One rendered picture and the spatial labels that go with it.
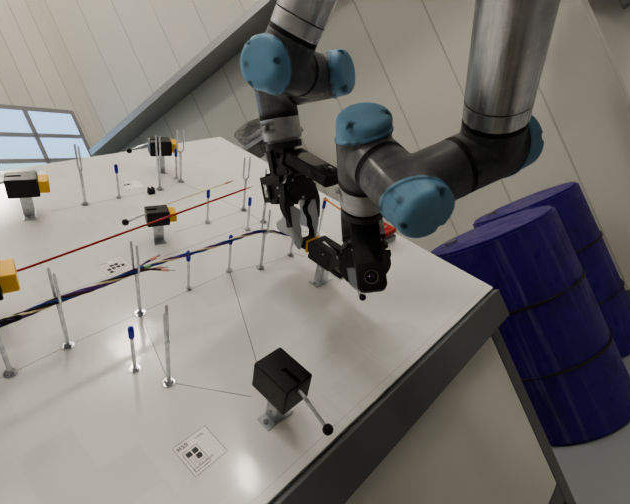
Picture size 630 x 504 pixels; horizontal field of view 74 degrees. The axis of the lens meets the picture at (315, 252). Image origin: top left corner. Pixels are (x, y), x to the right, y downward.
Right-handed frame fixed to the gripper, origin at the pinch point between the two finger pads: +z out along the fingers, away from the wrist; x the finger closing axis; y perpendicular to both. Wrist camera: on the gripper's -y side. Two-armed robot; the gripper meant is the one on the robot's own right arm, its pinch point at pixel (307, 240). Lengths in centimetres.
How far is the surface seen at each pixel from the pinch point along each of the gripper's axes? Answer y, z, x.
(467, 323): -25.9, 19.9, -14.8
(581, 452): -29, 110, -93
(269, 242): 13.2, 1.6, -0.5
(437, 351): -25.9, 19.7, -2.5
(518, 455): -34, 51, -19
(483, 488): -32, 48, -4
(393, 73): 114, -50, -214
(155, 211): 22.1, -10.5, 19.6
